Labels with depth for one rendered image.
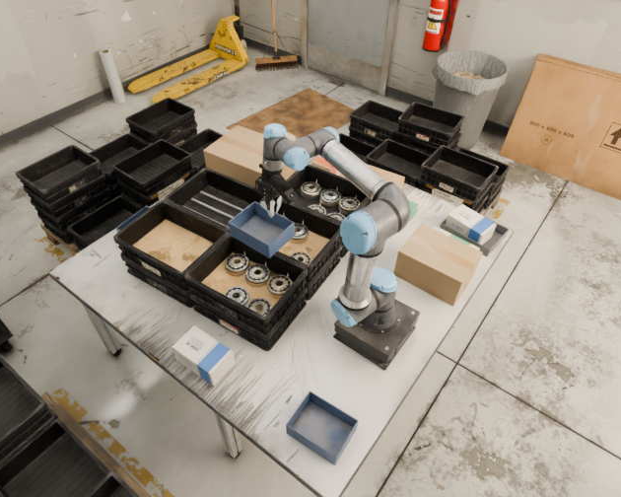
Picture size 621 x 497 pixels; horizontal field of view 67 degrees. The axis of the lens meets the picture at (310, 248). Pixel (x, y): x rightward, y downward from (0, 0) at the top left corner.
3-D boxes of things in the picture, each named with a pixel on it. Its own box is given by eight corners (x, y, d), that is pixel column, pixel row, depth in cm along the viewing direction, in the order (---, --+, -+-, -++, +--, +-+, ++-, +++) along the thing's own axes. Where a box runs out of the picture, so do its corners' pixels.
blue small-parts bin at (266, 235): (295, 235, 179) (294, 222, 174) (269, 258, 171) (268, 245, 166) (255, 214, 187) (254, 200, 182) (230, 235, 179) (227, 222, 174)
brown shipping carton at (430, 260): (473, 276, 215) (483, 251, 204) (452, 306, 203) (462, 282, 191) (415, 248, 228) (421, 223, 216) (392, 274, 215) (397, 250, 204)
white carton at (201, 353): (235, 363, 182) (233, 350, 176) (214, 386, 175) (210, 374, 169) (197, 337, 190) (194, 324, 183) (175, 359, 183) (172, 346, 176)
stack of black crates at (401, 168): (428, 196, 343) (438, 158, 318) (408, 218, 326) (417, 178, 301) (381, 176, 359) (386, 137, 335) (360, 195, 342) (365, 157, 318)
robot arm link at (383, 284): (401, 300, 179) (405, 277, 169) (376, 318, 173) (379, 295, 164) (379, 281, 186) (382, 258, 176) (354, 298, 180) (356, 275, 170)
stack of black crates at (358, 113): (406, 153, 382) (413, 115, 357) (387, 170, 365) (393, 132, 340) (365, 136, 398) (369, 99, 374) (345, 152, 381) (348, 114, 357)
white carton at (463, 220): (491, 237, 233) (497, 224, 226) (477, 248, 227) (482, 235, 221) (457, 217, 243) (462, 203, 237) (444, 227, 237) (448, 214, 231)
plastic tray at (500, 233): (506, 236, 234) (509, 229, 231) (486, 256, 224) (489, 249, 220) (458, 211, 247) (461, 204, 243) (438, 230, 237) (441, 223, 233)
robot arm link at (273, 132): (273, 134, 153) (258, 124, 158) (271, 164, 160) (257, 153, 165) (292, 129, 157) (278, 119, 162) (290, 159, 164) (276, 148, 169)
